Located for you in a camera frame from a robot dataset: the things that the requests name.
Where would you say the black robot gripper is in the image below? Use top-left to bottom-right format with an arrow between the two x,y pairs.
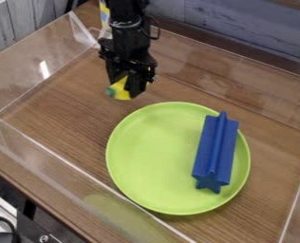
100,22 -> 159,99

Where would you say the yellow toy banana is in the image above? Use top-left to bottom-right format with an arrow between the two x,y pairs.
107,77 -> 132,101

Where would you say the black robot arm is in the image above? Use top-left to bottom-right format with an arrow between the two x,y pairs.
99,0 -> 161,101

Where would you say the green round plate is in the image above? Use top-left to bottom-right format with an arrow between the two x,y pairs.
107,102 -> 251,215

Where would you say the blue star-shaped block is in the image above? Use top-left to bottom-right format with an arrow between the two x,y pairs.
192,111 -> 239,194

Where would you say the black device with knob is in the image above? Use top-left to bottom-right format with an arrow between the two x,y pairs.
17,218 -> 85,243

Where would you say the clear acrylic enclosure wall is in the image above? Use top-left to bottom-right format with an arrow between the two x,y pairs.
0,2 -> 300,243

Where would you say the black cable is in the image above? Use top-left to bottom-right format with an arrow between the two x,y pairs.
0,215 -> 18,243

